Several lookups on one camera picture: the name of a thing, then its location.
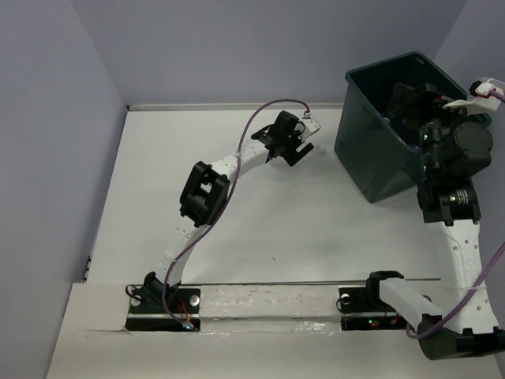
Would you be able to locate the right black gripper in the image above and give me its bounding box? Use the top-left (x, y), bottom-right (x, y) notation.
top-left (387, 81), bottom-right (483, 178)

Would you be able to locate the clear crushed bottle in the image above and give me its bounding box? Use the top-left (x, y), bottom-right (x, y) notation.
top-left (312, 145), bottom-right (327, 157)

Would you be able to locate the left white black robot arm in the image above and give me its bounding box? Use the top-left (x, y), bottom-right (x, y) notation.
top-left (143, 111), bottom-right (320, 317)

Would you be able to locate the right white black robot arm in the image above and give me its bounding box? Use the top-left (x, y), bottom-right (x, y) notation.
top-left (363, 81), bottom-right (504, 361)

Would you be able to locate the dark green plastic bin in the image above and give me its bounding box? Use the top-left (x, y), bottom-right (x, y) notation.
top-left (335, 52), bottom-right (493, 210)

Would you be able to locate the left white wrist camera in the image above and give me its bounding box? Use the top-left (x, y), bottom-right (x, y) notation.
top-left (300, 111), bottom-right (321, 141)

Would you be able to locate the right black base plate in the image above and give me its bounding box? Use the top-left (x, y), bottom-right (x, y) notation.
top-left (335, 287), bottom-right (406, 332)

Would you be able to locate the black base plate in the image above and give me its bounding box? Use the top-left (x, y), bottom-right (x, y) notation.
top-left (335, 287), bottom-right (406, 332)
top-left (125, 285), bottom-right (201, 332)

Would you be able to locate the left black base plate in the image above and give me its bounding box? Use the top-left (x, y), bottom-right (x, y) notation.
top-left (125, 285), bottom-right (201, 332)

